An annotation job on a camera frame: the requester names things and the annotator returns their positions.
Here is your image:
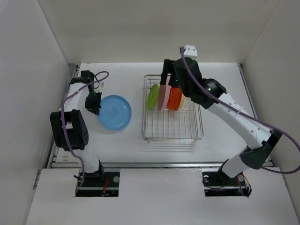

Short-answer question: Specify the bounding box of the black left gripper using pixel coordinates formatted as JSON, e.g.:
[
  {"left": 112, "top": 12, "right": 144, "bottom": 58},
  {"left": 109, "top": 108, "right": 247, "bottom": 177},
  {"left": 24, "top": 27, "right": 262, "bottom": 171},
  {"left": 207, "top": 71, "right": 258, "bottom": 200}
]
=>
[{"left": 85, "top": 90, "right": 102, "bottom": 115}]

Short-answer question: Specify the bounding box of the blue plate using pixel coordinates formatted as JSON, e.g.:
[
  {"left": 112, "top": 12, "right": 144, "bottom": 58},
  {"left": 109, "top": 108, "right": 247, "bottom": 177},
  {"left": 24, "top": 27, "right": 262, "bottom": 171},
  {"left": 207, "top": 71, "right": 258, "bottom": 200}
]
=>
[{"left": 98, "top": 95, "right": 132, "bottom": 131}]

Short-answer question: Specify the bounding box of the beige plate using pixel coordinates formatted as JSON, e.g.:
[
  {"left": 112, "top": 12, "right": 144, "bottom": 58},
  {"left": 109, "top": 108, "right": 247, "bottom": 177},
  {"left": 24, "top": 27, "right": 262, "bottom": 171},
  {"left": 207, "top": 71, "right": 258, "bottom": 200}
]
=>
[{"left": 178, "top": 94, "right": 187, "bottom": 111}]

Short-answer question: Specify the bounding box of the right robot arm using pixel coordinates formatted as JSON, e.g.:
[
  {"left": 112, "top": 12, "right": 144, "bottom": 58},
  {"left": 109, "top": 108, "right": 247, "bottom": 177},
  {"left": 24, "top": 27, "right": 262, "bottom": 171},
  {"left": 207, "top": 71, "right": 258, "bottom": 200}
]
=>
[{"left": 161, "top": 57, "right": 282, "bottom": 185}]

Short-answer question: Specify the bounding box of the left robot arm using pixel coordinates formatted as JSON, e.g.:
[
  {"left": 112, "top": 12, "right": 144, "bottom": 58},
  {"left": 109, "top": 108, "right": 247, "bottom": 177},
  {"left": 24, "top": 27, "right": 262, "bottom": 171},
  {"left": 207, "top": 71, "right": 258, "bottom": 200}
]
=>
[{"left": 50, "top": 70, "right": 105, "bottom": 186}]

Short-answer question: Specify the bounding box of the pink plate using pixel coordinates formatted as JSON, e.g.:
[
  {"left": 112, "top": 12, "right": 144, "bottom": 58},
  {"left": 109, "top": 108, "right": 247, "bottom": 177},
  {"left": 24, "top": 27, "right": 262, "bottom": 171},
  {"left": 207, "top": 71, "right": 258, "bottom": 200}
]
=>
[{"left": 157, "top": 74, "right": 171, "bottom": 111}]

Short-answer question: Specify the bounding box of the green plate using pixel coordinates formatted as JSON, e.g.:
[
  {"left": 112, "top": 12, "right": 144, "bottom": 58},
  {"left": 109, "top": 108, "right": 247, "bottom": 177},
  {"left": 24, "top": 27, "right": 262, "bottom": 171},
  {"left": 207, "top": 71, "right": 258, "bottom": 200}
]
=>
[{"left": 146, "top": 84, "right": 159, "bottom": 110}]

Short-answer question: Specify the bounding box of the orange translucent plate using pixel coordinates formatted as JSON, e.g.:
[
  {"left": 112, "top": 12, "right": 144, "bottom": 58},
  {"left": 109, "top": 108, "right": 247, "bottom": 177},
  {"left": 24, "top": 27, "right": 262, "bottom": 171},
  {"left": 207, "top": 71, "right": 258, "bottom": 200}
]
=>
[{"left": 167, "top": 87, "right": 182, "bottom": 111}]

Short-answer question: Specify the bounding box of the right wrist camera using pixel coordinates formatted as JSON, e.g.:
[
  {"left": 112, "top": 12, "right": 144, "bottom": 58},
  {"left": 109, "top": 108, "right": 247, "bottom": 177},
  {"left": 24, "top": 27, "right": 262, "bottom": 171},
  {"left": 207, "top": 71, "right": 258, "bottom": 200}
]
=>
[{"left": 180, "top": 45, "right": 198, "bottom": 60}]

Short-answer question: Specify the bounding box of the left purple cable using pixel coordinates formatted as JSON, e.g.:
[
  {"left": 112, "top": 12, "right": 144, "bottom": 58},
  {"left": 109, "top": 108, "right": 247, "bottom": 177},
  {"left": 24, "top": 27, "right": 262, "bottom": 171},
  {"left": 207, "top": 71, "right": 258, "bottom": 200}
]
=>
[{"left": 60, "top": 71, "right": 110, "bottom": 193}]

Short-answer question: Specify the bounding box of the wire dish rack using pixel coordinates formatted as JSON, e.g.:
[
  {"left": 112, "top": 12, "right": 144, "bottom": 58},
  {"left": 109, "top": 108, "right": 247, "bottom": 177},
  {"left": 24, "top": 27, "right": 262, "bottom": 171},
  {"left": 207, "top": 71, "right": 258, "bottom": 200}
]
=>
[{"left": 142, "top": 75, "right": 204, "bottom": 143}]

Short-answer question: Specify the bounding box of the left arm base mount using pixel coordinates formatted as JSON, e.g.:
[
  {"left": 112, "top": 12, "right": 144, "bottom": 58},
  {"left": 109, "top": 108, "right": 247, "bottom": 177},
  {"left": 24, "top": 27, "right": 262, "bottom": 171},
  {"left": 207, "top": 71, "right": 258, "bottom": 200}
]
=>
[{"left": 74, "top": 167, "right": 120, "bottom": 197}]

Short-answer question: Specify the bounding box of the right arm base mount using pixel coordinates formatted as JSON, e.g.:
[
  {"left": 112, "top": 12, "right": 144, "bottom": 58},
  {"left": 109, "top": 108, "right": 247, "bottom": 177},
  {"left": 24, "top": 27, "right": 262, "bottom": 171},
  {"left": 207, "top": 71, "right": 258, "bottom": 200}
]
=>
[{"left": 202, "top": 171, "right": 252, "bottom": 197}]

